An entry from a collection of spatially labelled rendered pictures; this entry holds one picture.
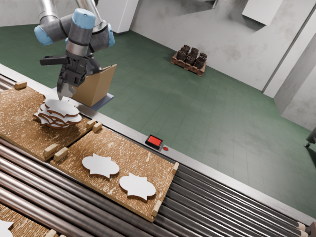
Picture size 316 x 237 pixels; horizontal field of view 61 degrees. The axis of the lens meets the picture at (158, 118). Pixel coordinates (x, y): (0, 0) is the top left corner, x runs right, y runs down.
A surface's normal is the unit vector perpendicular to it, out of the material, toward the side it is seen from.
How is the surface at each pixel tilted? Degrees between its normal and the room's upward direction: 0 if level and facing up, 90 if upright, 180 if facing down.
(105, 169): 0
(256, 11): 90
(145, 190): 0
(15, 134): 0
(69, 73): 90
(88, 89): 90
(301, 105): 90
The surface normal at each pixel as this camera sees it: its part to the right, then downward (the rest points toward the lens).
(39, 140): 0.37, -0.82
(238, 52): -0.25, 0.36
